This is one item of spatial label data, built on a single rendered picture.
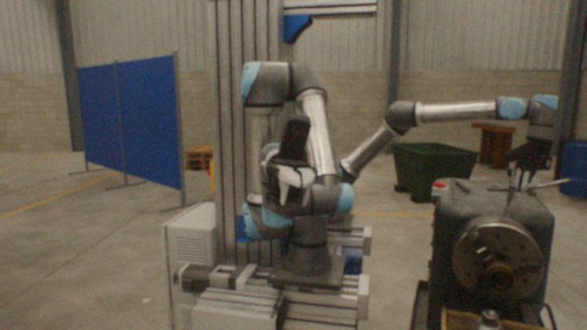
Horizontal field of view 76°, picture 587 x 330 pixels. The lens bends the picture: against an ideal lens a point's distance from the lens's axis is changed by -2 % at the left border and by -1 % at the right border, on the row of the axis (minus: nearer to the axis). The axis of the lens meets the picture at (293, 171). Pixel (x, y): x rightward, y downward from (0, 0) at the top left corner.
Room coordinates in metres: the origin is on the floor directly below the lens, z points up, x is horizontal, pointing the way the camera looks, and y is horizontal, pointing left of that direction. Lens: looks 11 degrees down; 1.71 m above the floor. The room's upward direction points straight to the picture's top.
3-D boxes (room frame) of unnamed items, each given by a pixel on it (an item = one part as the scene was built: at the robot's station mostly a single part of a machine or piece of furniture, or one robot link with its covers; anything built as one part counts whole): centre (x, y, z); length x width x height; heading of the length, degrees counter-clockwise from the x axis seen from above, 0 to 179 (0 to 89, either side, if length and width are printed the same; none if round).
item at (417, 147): (6.37, -2.33, 0.43); 1.34 x 0.94 x 0.85; 8
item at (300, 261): (1.16, -0.05, 1.21); 0.15 x 0.15 x 0.10
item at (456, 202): (1.78, -0.93, 1.06); 0.59 x 0.48 x 0.39; 158
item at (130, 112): (7.10, 3.21, 1.18); 4.12 x 0.80 x 2.35; 48
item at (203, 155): (9.22, 2.06, 0.22); 1.25 x 0.86 x 0.44; 179
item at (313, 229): (1.16, -0.04, 1.33); 0.13 x 0.12 x 0.14; 99
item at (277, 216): (0.88, 0.02, 1.46); 0.11 x 0.08 x 0.11; 99
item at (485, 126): (9.53, -4.98, 0.50); 1.61 x 0.44 x 1.00; 176
